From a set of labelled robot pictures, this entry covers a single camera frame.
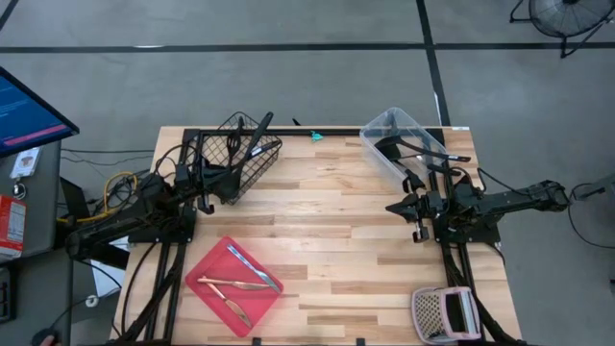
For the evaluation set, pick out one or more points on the large black ladle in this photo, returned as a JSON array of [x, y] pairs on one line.
[[229, 187]]

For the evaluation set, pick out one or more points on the grey side desk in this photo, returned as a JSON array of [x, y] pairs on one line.
[[43, 216]]

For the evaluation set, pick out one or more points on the black metal rig frame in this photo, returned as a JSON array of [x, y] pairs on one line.
[[269, 131]]

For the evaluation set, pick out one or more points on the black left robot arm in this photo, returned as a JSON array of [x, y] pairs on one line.
[[110, 228]]

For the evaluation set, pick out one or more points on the computer monitor blue screen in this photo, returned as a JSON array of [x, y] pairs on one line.
[[29, 115]]

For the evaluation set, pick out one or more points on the red box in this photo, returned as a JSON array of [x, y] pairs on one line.
[[12, 226]]

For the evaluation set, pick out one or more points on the black floor fan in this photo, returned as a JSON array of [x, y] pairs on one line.
[[552, 19]]

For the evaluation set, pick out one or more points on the grey slotted spatula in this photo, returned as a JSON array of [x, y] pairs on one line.
[[234, 141]]

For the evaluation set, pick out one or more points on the pink perforated caddy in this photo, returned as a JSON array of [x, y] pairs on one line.
[[425, 312]]

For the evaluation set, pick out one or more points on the white paper sheet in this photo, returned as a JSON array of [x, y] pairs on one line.
[[108, 281]]

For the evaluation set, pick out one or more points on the black keyboard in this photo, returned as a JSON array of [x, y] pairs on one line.
[[5, 293]]

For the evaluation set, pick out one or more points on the small black bracket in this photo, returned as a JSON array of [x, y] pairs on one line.
[[360, 342], [257, 342]]

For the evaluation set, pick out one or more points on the person's hand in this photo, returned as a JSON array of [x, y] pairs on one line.
[[50, 342]]

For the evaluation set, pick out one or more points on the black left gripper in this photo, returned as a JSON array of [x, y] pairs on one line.
[[180, 187]]

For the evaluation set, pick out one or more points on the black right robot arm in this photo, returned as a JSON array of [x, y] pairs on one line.
[[509, 202]]

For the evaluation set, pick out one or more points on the silver table knife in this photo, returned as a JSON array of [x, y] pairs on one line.
[[254, 270]]

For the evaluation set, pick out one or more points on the small teal clip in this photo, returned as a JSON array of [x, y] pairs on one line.
[[316, 136]]

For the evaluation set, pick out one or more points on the clear plastic bin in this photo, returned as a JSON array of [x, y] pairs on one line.
[[413, 127]]

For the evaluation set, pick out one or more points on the black computer mouse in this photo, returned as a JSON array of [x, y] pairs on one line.
[[41, 335]]

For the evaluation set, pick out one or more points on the pink plastic bin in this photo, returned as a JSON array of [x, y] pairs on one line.
[[214, 266]]

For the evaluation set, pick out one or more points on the white ID badge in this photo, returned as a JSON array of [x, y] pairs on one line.
[[26, 163]]

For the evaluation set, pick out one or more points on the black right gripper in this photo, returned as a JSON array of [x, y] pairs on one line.
[[432, 205]]

